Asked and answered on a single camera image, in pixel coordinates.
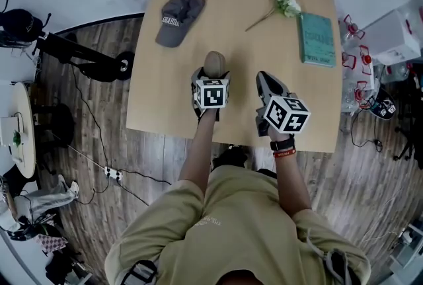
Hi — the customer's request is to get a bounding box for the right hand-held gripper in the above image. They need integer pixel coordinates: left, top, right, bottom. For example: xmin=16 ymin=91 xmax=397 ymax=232
xmin=255 ymin=71 xmax=312 ymax=138

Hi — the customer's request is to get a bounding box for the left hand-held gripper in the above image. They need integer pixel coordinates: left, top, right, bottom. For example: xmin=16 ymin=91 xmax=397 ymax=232
xmin=190 ymin=67 xmax=231 ymax=121

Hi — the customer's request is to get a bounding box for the brown oval object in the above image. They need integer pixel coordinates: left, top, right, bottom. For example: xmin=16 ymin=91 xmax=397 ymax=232
xmin=204 ymin=50 xmax=227 ymax=79

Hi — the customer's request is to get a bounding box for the person's left forearm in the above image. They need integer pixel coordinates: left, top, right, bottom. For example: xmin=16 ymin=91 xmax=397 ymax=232
xmin=178 ymin=108 xmax=221 ymax=195

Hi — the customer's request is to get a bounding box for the person's right forearm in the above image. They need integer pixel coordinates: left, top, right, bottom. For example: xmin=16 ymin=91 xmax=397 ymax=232
xmin=267 ymin=131 xmax=313 ymax=222

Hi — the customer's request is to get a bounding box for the black wristwatch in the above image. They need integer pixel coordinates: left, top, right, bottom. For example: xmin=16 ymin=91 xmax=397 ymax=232
xmin=270 ymin=136 xmax=295 ymax=152

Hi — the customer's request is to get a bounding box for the grey baseball cap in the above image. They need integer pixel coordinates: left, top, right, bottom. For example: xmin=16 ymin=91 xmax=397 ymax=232
xmin=155 ymin=0 xmax=206 ymax=48

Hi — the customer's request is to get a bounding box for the teal book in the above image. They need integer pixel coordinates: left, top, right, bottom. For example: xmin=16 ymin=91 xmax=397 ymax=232
xmin=299 ymin=11 xmax=337 ymax=69

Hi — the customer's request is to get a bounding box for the red wristband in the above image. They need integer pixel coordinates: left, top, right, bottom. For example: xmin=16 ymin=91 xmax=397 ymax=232
xmin=272 ymin=148 xmax=297 ymax=159

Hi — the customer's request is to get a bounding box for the person's black trouser leg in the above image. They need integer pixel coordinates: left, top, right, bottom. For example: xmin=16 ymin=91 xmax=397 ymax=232
xmin=211 ymin=144 xmax=249 ymax=174

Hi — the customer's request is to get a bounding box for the pile of clear water bottles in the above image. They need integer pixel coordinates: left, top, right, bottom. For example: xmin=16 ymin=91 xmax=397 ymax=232
xmin=337 ymin=14 xmax=377 ymax=114

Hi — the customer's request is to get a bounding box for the white artificial flower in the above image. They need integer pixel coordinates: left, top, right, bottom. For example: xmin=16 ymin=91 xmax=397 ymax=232
xmin=245 ymin=0 xmax=302 ymax=32

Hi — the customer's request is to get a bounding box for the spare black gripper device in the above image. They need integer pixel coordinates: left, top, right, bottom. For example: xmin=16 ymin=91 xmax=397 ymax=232
xmin=368 ymin=88 xmax=397 ymax=120

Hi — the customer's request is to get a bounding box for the white box appliance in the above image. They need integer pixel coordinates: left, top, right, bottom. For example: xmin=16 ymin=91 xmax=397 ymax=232
xmin=362 ymin=9 xmax=422 ymax=63

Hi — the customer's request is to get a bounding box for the white power strip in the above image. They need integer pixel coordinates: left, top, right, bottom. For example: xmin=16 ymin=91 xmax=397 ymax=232
xmin=104 ymin=166 xmax=123 ymax=181

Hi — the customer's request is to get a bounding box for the person's olive shirt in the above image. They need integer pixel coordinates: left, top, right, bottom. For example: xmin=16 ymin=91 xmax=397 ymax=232
xmin=104 ymin=164 xmax=373 ymax=285

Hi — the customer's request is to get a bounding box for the black chair base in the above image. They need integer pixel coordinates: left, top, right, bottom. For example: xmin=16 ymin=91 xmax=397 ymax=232
xmin=393 ymin=124 xmax=423 ymax=169

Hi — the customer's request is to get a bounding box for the large clear water jug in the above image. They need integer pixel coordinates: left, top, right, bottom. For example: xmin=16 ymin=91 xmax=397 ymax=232
xmin=401 ymin=0 xmax=423 ymax=46

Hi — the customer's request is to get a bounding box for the black round stool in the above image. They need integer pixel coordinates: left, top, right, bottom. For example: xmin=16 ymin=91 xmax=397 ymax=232
xmin=32 ymin=103 xmax=75 ymax=149

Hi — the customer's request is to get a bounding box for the round white side table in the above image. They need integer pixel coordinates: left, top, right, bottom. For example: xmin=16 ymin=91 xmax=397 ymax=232
xmin=11 ymin=81 xmax=36 ymax=179

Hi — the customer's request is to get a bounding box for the black cap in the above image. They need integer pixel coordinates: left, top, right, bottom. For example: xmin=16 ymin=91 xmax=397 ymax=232
xmin=0 ymin=8 xmax=44 ymax=36

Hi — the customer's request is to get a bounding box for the black standing fan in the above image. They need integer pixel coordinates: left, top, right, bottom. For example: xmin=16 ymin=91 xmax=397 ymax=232
xmin=0 ymin=28 xmax=116 ymax=83

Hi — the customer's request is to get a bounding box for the small white box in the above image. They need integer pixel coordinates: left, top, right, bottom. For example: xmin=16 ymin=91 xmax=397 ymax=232
xmin=0 ymin=115 xmax=26 ymax=147

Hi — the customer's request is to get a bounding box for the checkered tablecloth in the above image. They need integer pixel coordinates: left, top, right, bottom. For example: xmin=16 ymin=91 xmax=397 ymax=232
xmin=36 ymin=233 xmax=69 ymax=253

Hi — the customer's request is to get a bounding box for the black power cable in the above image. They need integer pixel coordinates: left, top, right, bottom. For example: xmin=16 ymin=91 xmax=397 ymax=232
xmin=115 ymin=169 xmax=173 ymax=207
xmin=71 ymin=63 xmax=112 ymax=172

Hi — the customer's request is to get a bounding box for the grey backpack strap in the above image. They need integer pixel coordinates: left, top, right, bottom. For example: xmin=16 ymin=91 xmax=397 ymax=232
xmin=305 ymin=229 xmax=363 ymax=285

